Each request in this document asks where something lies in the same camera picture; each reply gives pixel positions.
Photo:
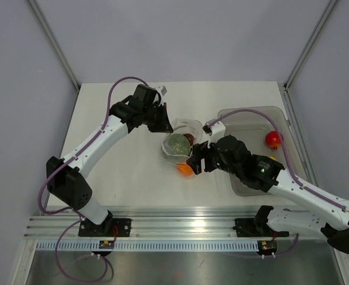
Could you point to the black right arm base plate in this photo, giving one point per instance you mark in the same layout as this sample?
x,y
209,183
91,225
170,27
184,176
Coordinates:
x,y
245,227

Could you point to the aluminium table edge rail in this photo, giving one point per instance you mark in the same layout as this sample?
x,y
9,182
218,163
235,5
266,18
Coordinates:
x,y
131,223

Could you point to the right small circuit board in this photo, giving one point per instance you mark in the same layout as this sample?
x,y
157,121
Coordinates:
x,y
267,246

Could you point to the red apple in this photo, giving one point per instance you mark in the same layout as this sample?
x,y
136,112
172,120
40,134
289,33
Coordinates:
x,y
273,140

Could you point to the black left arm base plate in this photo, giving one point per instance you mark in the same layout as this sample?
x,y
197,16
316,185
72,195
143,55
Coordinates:
x,y
119,227

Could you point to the aluminium frame post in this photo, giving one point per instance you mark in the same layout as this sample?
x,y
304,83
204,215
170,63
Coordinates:
x,y
311,42
54,44

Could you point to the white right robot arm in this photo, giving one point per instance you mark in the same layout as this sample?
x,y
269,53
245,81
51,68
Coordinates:
x,y
324,216

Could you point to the left aluminium frame post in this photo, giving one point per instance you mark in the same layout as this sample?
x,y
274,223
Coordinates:
x,y
54,44

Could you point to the small circuit board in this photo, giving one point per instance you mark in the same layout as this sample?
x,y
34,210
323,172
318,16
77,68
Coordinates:
x,y
106,244
267,246

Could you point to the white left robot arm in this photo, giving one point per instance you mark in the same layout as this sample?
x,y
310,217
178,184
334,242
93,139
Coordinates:
x,y
67,176

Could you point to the clear zip top bag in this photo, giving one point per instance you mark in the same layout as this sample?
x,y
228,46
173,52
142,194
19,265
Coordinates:
x,y
182,126

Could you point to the orange fruit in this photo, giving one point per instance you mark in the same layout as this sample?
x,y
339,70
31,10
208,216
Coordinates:
x,y
184,169

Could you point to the dark red passion fruit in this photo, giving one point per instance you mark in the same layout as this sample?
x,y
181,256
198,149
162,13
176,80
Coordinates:
x,y
190,138

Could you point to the right aluminium frame post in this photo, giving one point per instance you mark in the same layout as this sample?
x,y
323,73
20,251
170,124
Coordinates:
x,y
311,42

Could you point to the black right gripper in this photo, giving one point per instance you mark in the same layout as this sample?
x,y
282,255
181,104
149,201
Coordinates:
x,y
201,151

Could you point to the green netted melon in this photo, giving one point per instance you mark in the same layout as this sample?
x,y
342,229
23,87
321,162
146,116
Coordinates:
x,y
177,144

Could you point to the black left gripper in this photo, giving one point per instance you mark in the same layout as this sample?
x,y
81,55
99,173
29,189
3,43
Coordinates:
x,y
164,125

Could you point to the clear plastic bin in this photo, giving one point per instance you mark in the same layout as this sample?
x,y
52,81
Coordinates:
x,y
251,129

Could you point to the left small circuit board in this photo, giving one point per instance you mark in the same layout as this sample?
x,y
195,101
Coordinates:
x,y
106,244

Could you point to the white slotted cable duct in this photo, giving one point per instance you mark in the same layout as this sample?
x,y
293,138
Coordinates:
x,y
153,245

